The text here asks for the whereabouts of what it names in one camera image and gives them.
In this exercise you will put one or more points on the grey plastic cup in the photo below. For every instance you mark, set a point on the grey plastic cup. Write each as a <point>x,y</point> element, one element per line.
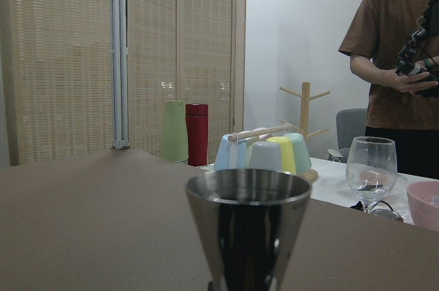
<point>266,155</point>

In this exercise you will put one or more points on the bamboo folding screen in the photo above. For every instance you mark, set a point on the bamboo folding screen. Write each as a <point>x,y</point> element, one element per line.
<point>56,73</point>

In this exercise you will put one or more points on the mint green plastic cup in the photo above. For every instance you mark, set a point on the mint green plastic cup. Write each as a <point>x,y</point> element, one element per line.
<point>301,154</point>

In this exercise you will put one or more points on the yellow plastic cup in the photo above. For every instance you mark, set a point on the yellow plastic cup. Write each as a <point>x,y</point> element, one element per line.
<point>287,153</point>

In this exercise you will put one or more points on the green pitcher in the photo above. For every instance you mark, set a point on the green pitcher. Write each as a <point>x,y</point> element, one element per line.
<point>174,136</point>

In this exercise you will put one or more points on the wooden cup rack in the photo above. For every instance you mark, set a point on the wooden cup rack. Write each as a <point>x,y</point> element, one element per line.
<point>263,134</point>

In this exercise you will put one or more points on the person in brown shirt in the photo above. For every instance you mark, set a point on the person in brown shirt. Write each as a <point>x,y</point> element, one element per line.
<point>396,109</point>

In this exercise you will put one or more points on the pink bowl with ice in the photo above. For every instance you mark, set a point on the pink bowl with ice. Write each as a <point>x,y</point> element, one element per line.
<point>423,212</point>

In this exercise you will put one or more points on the blue plastic cup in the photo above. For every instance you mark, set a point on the blue plastic cup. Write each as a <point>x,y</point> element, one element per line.
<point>231,154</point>

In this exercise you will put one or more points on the steel jigger measuring cup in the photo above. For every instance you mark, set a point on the steel jigger measuring cup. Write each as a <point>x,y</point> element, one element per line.
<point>248,221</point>

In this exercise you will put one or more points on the red thermos bottle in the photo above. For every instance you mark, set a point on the red thermos bottle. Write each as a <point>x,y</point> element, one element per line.
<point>197,121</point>

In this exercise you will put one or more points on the aluminium frame post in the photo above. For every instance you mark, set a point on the aluminium frame post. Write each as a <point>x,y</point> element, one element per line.
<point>120,73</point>

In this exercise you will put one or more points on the wooden mug tree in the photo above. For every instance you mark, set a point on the wooden mug tree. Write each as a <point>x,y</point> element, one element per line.
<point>305,98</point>

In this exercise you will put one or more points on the grey chair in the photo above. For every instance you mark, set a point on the grey chair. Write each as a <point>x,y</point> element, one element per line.
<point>350,123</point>

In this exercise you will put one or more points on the wine glass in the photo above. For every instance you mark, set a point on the wine glass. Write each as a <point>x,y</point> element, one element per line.
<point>371,169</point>

